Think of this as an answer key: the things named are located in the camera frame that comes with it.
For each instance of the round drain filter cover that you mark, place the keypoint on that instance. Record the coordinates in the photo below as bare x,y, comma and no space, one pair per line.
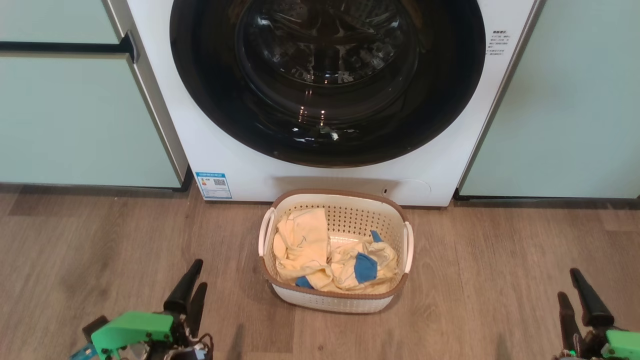
410,188

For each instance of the pale green cabinet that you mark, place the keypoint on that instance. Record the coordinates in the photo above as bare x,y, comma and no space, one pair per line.
565,100
75,120

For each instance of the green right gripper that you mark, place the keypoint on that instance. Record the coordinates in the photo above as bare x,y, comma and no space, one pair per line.
622,345

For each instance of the round black glass washer door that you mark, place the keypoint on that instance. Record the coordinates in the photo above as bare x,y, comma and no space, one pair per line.
450,75

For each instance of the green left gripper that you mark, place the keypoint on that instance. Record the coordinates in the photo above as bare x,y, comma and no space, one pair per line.
130,330

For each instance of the white front-load washing machine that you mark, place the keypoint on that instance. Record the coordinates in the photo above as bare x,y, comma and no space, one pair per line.
240,170

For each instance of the blue energy label sticker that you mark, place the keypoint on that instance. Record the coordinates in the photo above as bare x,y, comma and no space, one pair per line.
213,185

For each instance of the blue plug connector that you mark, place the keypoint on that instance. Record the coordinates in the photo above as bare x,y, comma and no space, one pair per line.
82,353

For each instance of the plain pale yellow garment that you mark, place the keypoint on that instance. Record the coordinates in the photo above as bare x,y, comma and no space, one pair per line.
305,235

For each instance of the cream laundry basket brown rim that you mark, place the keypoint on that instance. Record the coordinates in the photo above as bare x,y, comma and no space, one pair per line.
350,302

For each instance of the yellow garment with blue patches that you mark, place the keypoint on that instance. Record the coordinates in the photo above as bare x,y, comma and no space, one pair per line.
365,267

